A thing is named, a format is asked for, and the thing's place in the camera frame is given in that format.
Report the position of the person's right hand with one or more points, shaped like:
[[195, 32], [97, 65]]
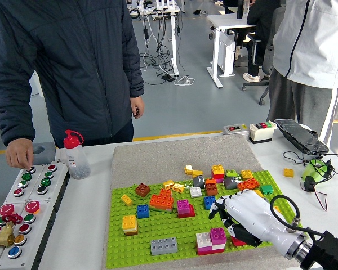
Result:
[[19, 153]]

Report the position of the person's left hand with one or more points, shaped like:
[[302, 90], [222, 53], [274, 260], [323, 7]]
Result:
[[137, 107]]

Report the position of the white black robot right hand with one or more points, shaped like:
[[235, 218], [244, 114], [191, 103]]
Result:
[[250, 211]]

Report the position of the red square brick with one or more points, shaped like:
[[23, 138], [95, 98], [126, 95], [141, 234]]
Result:
[[236, 242]]

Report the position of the magenta square brick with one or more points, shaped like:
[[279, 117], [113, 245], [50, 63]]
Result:
[[183, 206], [217, 235]]

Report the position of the green studded baseplate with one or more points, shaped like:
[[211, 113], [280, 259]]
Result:
[[163, 226]]

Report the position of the yellow curved brick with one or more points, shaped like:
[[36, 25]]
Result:
[[258, 193]]

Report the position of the small narrow yellow brick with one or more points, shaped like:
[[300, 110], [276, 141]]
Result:
[[276, 209], [126, 200]]

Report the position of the orange long brick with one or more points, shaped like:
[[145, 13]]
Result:
[[248, 184]]

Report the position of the green small brick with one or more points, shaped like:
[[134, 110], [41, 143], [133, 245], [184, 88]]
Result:
[[267, 189]]

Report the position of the grey block with hole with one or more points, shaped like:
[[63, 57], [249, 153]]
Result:
[[46, 157]]

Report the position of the white eight-button control box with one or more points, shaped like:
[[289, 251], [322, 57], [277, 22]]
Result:
[[35, 180]]

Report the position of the dark grey brick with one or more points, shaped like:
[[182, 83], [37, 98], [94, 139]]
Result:
[[230, 183]]

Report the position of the yellow square brick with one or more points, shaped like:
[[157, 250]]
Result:
[[246, 174], [288, 172]]

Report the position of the black power adapter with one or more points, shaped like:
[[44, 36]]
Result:
[[168, 78]]

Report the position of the lime green brick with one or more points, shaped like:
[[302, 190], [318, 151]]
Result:
[[231, 173]]

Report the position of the blue square brick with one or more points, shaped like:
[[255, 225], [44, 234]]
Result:
[[143, 211], [209, 202]]

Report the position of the orange brown brick stack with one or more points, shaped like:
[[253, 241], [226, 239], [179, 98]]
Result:
[[211, 189]]

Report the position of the yellow red brick stack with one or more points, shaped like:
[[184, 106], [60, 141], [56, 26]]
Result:
[[217, 170]]

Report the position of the white magenta brick stack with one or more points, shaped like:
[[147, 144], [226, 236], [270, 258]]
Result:
[[203, 239]]

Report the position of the clear bottle red cap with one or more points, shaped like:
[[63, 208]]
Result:
[[74, 160]]

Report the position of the white flat square brick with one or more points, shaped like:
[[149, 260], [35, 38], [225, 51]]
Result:
[[195, 192]]

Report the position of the red sloped brick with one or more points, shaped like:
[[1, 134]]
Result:
[[192, 213]]

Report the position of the grey-brown table mat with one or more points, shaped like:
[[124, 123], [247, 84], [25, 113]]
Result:
[[171, 154]]

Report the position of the grey sloped brick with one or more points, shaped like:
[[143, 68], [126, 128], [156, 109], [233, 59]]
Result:
[[198, 182]]

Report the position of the white panel heater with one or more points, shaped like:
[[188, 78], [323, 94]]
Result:
[[38, 87]]

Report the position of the light green tape roll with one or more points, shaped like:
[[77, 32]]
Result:
[[308, 171]]

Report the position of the shiny gold brick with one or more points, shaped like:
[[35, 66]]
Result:
[[178, 188], [168, 184]]

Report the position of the person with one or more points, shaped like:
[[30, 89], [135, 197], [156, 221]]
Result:
[[73, 56], [312, 42], [255, 50]]

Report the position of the brown square brick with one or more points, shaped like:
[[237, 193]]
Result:
[[142, 190]]

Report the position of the brass valve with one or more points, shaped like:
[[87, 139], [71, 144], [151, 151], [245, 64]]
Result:
[[2, 239]]

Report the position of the black keyboard tray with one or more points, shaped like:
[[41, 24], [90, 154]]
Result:
[[298, 135]]

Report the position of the orange brick cluster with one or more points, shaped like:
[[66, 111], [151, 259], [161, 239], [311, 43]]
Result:
[[161, 201]]

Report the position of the grey eight-stud brick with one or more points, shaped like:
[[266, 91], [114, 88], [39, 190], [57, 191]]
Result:
[[164, 246]]

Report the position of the white emergency-stop button box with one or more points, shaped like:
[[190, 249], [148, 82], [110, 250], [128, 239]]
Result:
[[28, 247]]

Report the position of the white computer tower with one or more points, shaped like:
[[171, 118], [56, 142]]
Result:
[[226, 56]]

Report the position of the yellow tan brick stack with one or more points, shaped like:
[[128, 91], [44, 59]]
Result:
[[129, 222]]

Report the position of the white desk with tower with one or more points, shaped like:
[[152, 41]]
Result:
[[228, 21]]

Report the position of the black bottle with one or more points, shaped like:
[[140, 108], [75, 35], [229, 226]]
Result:
[[240, 11]]

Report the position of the white switch box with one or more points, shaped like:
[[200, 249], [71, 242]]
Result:
[[260, 135]]

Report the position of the grey switch box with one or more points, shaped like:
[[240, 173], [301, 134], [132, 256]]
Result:
[[234, 129]]

